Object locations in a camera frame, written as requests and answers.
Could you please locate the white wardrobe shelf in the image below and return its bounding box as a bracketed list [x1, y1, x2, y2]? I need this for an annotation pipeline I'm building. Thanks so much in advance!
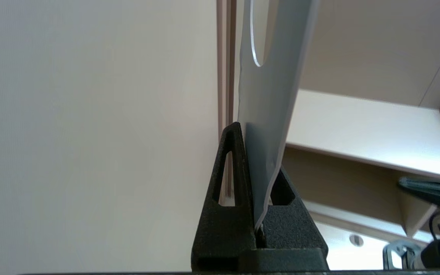
[286, 89, 440, 180]

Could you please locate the cream room door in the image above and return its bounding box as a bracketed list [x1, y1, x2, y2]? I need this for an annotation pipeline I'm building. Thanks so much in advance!
[0, 0, 220, 275]

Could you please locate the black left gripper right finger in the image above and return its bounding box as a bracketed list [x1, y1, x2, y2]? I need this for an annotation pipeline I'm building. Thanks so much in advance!
[243, 168, 329, 272]

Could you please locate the blue and white door hanger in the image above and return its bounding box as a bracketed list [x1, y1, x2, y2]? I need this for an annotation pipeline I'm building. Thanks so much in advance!
[237, 0, 322, 233]

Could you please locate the silver metal bracket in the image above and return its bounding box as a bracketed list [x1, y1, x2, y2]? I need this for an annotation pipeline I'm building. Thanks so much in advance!
[382, 240, 423, 270]

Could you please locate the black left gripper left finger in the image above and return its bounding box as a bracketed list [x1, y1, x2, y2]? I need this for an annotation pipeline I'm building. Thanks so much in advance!
[191, 122, 257, 272]

